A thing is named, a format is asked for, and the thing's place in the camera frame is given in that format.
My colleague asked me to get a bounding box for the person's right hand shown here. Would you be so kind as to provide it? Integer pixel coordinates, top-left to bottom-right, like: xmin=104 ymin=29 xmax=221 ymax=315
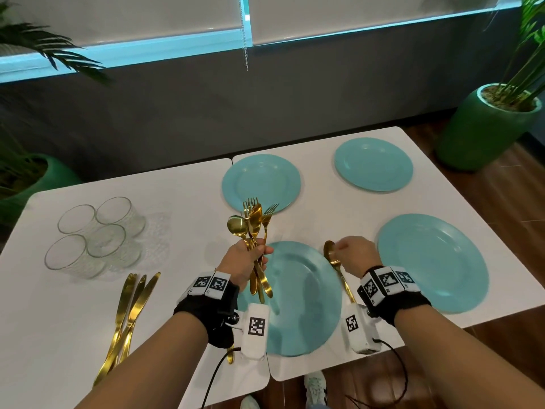
xmin=330 ymin=236 xmax=383 ymax=278

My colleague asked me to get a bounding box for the person's left hand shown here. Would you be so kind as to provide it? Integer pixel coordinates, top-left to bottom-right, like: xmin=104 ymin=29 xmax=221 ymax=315
xmin=216 ymin=240 xmax=275 ymax=293

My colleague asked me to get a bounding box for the light blue plate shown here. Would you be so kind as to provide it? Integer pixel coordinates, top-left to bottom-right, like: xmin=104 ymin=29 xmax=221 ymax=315
xmin=333 ymin=137 xmax=414 ymax=193
xmin=221 ymin=153 xmax=302 ymax=214
xmin=376 ymin=213 xmax=489 ymax=315
xmin=236 ymin=240 xmax=343 ymax=357

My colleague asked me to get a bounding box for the gold knife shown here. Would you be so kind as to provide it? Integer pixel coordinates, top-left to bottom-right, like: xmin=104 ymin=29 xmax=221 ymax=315
xmin=93 ymin=273 xmax=138 ymax=386
xmin=111 ymin=274 xmax=148 ymax=367
xmin=119 ymin=272 xmax=162 ymax=364

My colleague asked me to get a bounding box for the person's right forearm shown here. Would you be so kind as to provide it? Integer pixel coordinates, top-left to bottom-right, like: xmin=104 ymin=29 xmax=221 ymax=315
xmin=393 ymin=304 xmax=545 ymax=409

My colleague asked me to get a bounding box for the black left marker wristband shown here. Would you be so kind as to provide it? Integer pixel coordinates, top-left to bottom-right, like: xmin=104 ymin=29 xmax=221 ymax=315
xmin=173 ymin=271 xmax=240 ymax=349

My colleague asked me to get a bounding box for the black marker wristband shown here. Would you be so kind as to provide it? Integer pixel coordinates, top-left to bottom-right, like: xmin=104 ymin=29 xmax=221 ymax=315
xmin=173 ymin=271 xmax=240 ymax=349
xmin=357 ymin=266 xmax=432 ymax=327

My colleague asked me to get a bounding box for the black right marker wristband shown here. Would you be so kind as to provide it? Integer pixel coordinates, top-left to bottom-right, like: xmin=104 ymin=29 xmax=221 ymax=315
xmin=357 ymin=266 xmax=432 ymax=327

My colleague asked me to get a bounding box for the green plant pot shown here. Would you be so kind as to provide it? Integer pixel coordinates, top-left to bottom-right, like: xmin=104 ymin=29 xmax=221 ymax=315
xmin=0 ymin=153 xmax=82 ymax=228

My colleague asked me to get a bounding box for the cyan lit window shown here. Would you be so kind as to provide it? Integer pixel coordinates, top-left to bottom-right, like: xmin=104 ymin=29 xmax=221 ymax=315
xmin=0 ymin=0 xmax=525 ymax=85

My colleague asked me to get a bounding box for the white roller blind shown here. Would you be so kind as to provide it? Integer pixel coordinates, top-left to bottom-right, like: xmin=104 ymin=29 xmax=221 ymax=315
xmin=0 ymin=0 xmax=244 ymax=47
xmin=249 ymin=0 xmax=525 ymax=47

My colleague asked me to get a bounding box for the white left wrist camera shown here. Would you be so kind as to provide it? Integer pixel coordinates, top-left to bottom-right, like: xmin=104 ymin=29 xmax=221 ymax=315
xmin=240 ymin=303 xmax=270 ymax=361

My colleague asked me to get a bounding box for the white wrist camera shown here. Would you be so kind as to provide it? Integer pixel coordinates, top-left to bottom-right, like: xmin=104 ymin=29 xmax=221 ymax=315
xmin=343 ymin=302 xmax=381 ymax=355
xmin=240 ymin=303 xmax=270 ymax=361

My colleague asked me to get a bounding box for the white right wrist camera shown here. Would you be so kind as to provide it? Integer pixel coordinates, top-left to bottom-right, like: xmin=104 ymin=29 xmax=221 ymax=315
xmin=343 ymin=302 xmax=381 ymax=355

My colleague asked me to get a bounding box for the black left camera cable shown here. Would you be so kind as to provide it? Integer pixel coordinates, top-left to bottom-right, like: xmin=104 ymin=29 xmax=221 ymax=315
xmin=200 ymin=349 xmax=241 ymax=409

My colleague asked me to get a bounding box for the black camera cable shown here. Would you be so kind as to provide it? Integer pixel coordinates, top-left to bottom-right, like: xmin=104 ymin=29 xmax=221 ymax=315
xmin=370 ymin=338 xmax=409 ymax=409
xmin=200 ymin=349 xmax=241 ymax=409

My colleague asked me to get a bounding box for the black right camera cable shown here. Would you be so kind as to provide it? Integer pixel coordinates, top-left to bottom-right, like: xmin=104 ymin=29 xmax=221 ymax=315
xmin=370 ymin=338 xmax=409 ymax=409

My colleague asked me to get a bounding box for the blind bead chain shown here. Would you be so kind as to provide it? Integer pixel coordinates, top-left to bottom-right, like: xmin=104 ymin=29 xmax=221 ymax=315
xmin=240 ymin=0 xmax=250 ymax=72

